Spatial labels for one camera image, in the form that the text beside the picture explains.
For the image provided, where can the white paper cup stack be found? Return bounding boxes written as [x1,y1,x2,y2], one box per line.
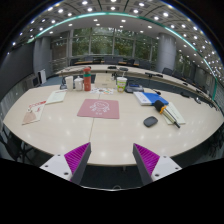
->
[65,75,74,91]

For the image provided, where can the white printed document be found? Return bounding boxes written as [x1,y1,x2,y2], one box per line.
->
[45,89,68,105]

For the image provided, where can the white lidded mug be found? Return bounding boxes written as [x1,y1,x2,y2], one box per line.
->
[73,76,84,92]

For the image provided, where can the pink printed mouse pad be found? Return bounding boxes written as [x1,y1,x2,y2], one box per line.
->
[77,98,120,120]

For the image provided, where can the red and white leaflet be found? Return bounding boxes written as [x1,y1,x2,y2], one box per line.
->
[21,100,47,126]

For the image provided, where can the long curved conference desk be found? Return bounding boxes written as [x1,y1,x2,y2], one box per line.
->
[54,64,214,101]

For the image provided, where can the colourful sticker sheet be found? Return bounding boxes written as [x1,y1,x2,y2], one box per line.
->
[89,87,115,96]

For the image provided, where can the black computer mouse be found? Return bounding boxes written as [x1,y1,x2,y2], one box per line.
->
[143,115,159,128]

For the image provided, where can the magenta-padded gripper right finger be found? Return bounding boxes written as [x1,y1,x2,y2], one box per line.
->
[132,143,183,186]

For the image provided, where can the red thermos bottle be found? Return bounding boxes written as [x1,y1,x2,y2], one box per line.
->
[83,67,92,92]

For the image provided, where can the white cardboard box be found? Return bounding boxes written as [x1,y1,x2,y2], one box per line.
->
[94,73,118,89]

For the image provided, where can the ceiling lights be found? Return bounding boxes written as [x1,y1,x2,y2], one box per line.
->
[11,0,223,73]

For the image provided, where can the dark office chairs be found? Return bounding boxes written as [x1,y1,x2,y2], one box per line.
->
[69,56,214,88]

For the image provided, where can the blue and white book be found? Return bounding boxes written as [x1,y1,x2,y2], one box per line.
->
[133,91,169,107]

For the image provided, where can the printed paper cup with straw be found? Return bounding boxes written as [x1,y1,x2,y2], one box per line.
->
[116,71,128,93]

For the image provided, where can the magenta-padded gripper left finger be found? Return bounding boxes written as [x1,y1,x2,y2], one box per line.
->
[39,142,92,185]

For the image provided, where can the black desk microphone base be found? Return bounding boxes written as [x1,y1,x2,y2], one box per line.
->
[59,77,68,91]

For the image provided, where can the handheld microphone with orange ring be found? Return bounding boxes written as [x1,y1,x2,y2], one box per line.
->
[153,99,181,129]

